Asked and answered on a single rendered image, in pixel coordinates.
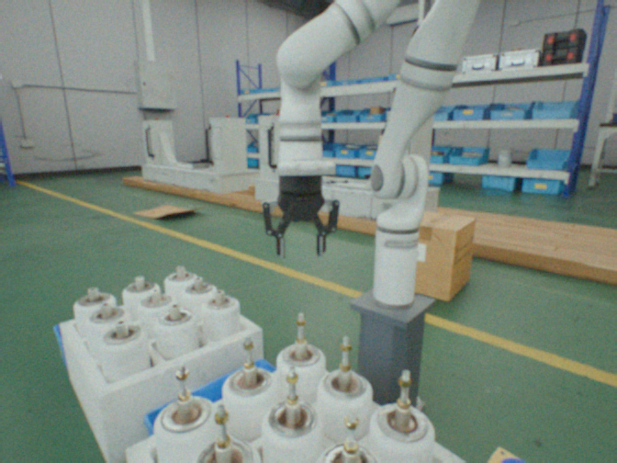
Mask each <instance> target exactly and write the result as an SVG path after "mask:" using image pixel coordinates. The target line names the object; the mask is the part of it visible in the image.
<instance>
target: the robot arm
mask: <svg viewBox="0 0 617 463"><path fill-rule="evenodd" d="M400 1H401V0H337V1H335V2H334V3H333V4H332V5H331V6H330V7H329V8H328V9H327V10H326V11H325V12H324V13H323V14H321V15H320V16H318V17H316V18H314V19H313V20H311V21H310V22H309V23H308V24H306V25H305V26H303V27H302V28H300V29H299V30H297V31H296V32H295V33H293V34H292V35H291V36H290V37H289V38H288V39H287V40H286V41H285V42H284V43H283V44H282V46H281V47H280V49H279V51H278V53H277V58H276V63H277V68H278V71H279V73H280V78H281V98H282V106H281V109H280V116H279V124H280V125H279V135H280V143H279V153H278V165H277V174H278V175H279V195H278V198H277V200H270V201H267V200H263V201H262V209H263V215H264V227H265V231H266V234H267V235H269V236H270V235H271V236H274V237H275V243H276V252H277V255H280V257H281V259H284V258H285V239H284V234H285V232H286V229H287V228H288V227H289V225H290V222H291V221H293V222H299V221H311V220H312V221H313V223H314V225H315V227H316V229H317V231H318V234H317V255H318V256H322V253H325V251H326V236H327V235H328V234H329V233H332V232H336V230H337V223H338V216H339V209H340V201H339V200H338V199H336V198H324V196H323V195H322V175H335V163H334V162H333V161H322V149H321V115H320V78H321V73H322V72H323V71H324V70H325V69H326V68H327V67H328V66H329V65H331V64H332V63H333V62H334V61H335V60H336V59H338V58H339V57H340V56H341V55H342V54H343V53H346V52H348V51H350V50H352V49H353V48H355V47H356V46H357V45H358V44H359V43H361V42H362V41H363V40H365V39H366V38H367V37H368V36H369V35H370V34H372V33H373V32H374V31H375V30H376V29H378V28H379V27H380V26H381V25H382V24H383V23H384V22H385V21H386V20H387V19H388V17H389V16H390V15H391V14H392V13H393V11H394V10H395V9H396V7H397V6H398V4H399V2H400ZM480 1H481V0H436V2H435V4H434V6H433V8H432V10H431V11H430V13H429V14H428V16H427V17H426V18H425V19H424V21H423V22H422V24H421V25H420V27H419V28H418V30H417V31H416V33H415V34H414V36H413V38H412V39H411V41H410V43H409V46H408V48H407V50H406V53H405V57H404V60H403V63H402V67H401V71H400V75H399V79H398V86H397V90H396V94H395V98H394V101H393V105H392V108H391V111H390V115H389V119H388V122H387V126H386V129H385V132H384V135H383V138H382V141H381V142H380V145H379V148H378V151H377V153H376V158H375V160H374V163H373V167H372V171H371V177H370V185H371V190H372V192H373V194H374V196H375V197H377V198H380V199H397V200H398V201H397V203H396V204H395V205H394V206H393V207H392V208H391V209H389V210H387V211H385V212H383V213H381V214H380V215H379V216H378V217H377V220H376V253H375V272H374V289H373V302H374V303H375V304H376V305H378V306H380V307H382V308H385V309H390V310H405V309H408V308H410V307H411V306H412V305H413V301H414V290H415V279H416V268H417V256H418V243H419V232H420V224H421V221H422V218H423V214H424V208H425V200H426V194H427V187H428V168H427V164H426V163H425V161H424V159H423V158H422V157H420V156H419V155H415V154H405V151H406V150H407V148H408V145H409V143H410V141H411V139H412V138H413V136H414V135H415V134H416V132H417V131H418V130H419V129H420V128H421V127H422V126H423V125H424V123H425V122H426V121H427V120H428V119H429V118H430V117H431V116H432V115H433V114H434V113H435V112H436V110H437V109H438V108H439V107H440V106H441V104H442V103H443V101H444V100H445V99H446V97H447V95H448V93H449V90H450V87H451V85H452V82H453V80H454V75H455V72H456V69H457V66H458V63H459V60H460V57H461V54H462V50H463V48H464V46H465V43H466V39H467V36H468V33H469V31H470V29H471V26H472V23H473V21H474V18H475V15H476V12H477V9H478V6H479V4H480ZM404 154H405V155H404ZM324 204H325V205H326V208H327V210H328V211H329V218H328V225H326V226H323V224H322V222H321V220H320V217H319V215H318V213H319V211H320V210H321V208H322V207H323V205H324ZM276 206H278V207H279V208H280V209H281V210H282V212H283V213H284V214H283V216H282V218H281V220H280V222H279V224H278V226H277V228H273V226H272V220H271V213H273V212H274V211H275V207H276Z"/></svg>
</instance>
